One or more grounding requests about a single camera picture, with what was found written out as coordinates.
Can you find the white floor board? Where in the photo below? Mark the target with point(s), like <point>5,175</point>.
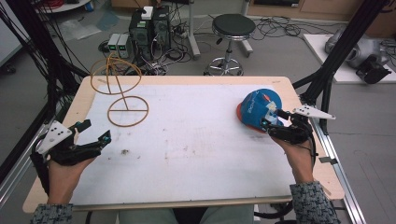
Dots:
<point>317,46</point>

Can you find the black round stool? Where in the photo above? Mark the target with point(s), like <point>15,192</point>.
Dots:
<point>233,26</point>

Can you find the grey and black device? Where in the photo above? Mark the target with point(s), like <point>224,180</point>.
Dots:
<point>364,54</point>

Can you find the grey desk leg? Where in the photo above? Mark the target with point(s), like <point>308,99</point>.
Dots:
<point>193,34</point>

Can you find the aluminium rail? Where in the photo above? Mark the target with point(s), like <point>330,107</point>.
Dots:
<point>337,174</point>

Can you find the person's left hand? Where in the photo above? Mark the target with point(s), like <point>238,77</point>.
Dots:
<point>67,179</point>

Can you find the white table mat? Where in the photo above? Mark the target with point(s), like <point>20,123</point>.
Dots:
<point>186,149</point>

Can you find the white box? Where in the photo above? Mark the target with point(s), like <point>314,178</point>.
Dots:
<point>147,13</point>

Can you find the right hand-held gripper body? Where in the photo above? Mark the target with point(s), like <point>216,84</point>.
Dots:
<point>295,130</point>

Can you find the black computer tower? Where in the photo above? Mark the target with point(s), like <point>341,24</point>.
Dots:
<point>141,34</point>
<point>162,28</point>

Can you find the blue cap with orange brim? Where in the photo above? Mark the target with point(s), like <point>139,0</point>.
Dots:
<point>257,109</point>

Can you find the grey power supply unit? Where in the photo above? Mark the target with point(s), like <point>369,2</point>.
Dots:
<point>123,45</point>
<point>113,42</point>

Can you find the person's right hand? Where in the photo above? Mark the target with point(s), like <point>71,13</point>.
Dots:
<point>297,158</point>

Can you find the black metal frame stand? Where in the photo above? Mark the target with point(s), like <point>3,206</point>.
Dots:
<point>40,46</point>
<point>339,49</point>

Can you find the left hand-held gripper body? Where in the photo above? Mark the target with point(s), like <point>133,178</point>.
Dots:
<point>67,152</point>

